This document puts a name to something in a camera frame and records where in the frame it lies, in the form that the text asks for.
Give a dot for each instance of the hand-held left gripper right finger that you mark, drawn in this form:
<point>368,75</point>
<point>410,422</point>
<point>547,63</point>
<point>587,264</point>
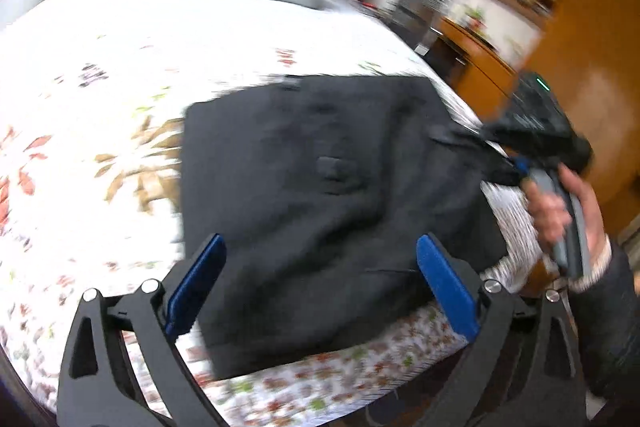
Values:
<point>445,282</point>

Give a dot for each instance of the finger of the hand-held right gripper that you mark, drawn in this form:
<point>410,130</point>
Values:
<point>515,169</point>

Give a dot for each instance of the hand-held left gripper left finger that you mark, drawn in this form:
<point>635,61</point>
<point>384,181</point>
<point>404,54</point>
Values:
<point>197,284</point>

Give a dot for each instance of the black pants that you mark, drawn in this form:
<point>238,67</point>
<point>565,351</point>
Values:
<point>320,207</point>

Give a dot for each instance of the person's right forearm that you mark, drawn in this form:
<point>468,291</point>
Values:
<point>610,322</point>

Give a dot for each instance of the person's right hand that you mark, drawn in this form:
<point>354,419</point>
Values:
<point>550,217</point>

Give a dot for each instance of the wooden desk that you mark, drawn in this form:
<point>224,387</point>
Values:
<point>475,57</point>

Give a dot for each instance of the black mesh office chair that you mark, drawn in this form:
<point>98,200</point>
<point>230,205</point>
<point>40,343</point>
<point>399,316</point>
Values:
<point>417,4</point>

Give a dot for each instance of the floral quilted bedspread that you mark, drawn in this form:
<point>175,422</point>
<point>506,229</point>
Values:
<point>100,107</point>

